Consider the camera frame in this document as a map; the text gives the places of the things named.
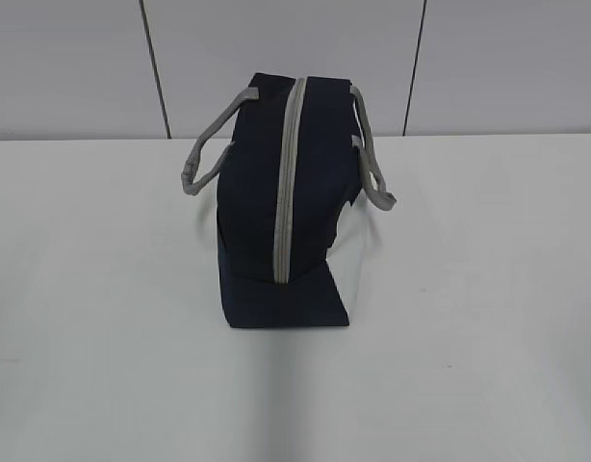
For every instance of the navy and white lunch bag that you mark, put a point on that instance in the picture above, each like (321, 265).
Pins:
(294, 164)

